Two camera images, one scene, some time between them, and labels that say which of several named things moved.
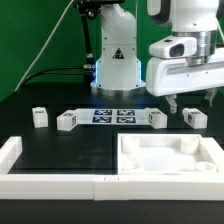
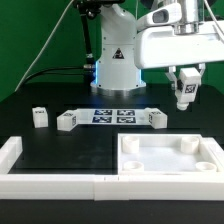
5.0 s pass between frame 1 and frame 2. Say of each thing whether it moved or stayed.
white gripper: moved
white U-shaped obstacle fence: stayed
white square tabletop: stayed
